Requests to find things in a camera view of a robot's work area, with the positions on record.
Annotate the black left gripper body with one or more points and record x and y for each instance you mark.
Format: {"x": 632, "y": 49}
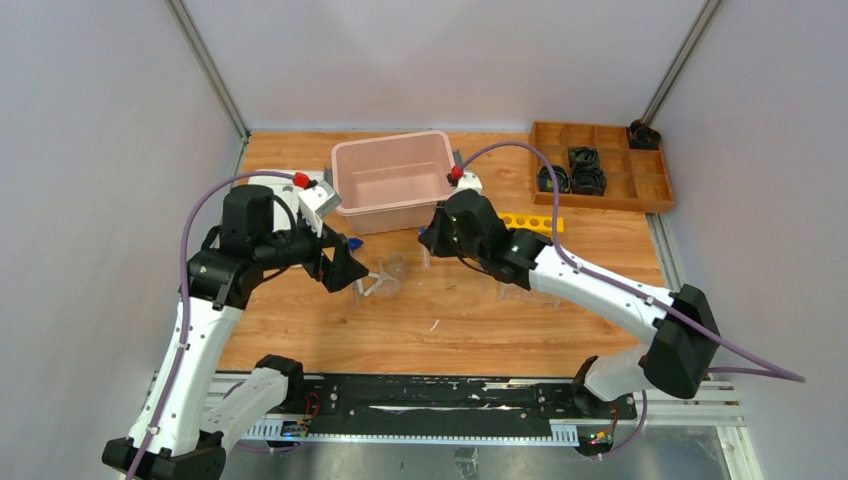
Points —
{"x": 328, "y": 258}

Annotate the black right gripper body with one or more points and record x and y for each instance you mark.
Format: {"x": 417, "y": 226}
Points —
{"x": 445, "y": 241}

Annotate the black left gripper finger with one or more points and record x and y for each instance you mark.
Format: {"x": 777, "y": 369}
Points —
{"x": 339, "y": 274}
{"x": 343, "y": 251}

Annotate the clear test tube blue cap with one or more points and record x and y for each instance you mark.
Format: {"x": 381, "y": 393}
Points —
{"x": 425, "y": 262}

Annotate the yellow test tube rack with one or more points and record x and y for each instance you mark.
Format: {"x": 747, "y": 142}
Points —
{"x": 545, "y": 224}

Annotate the pink plastic storage bin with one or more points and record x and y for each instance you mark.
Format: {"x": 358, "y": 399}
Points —
{"x": 393, "y": 182}

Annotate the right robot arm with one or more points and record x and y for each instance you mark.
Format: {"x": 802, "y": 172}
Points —
{"x": 677, "y": 331}

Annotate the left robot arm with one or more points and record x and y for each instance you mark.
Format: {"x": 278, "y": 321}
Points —
{"x": 258, "y": 237}

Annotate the white clay triangle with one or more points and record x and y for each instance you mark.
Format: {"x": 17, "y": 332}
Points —
{"x": 369, "y": 285}

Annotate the clear glass funnel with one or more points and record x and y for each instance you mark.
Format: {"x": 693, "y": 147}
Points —
{"x": 386, "y": 285}

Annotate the small glass beaker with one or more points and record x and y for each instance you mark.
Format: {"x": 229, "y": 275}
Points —
{"x": 396, "y": 266}

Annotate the wooden compartment tray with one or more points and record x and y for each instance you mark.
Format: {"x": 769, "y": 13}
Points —
{"x": 601, "y": 167}

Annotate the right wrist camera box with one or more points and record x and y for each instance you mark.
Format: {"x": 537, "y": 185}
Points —
{"x": 469, "y": 181}

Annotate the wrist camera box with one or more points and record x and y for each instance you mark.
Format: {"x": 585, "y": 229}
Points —
{"x": 316, "y": 202}
{"x": 469, "y": 181}

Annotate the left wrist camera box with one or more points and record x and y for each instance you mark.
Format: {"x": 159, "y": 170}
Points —
{"x": 316, "y": 202}

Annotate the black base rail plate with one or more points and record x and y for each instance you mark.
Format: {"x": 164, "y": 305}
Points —
{"x": 441, "y": 408}

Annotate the aluminium frame post left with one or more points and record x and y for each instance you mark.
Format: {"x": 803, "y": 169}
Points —
{"x": 196, "y": 43}

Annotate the aluminium frame post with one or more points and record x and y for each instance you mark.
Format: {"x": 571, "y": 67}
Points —
{"x": 684, "y": 53}
{"x": 196, "y": 43}

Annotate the aluminium frame post right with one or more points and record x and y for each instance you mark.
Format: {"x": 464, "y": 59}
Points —
{"x": 684, "y": 53}

